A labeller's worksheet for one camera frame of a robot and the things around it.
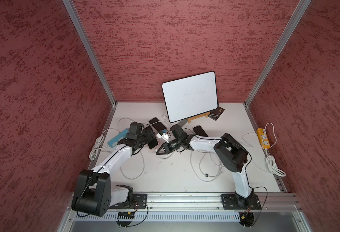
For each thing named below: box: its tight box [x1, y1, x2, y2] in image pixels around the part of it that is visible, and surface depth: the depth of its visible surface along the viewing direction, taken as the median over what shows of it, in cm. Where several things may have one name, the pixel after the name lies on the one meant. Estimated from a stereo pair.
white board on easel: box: [161, 71, 219, 123], surface depth 102 cm
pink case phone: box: [147, 138, 159, 150], surface depth 86 cm
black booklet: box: [207, 106, 226, 122], surface depth 113 cm
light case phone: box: [148, 117, 167, 136], surface depth 108 cm
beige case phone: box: [191, 124, 210, 138], surface depth 105 cm
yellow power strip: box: [256, 128, 271, 149], surface depth 97 cm
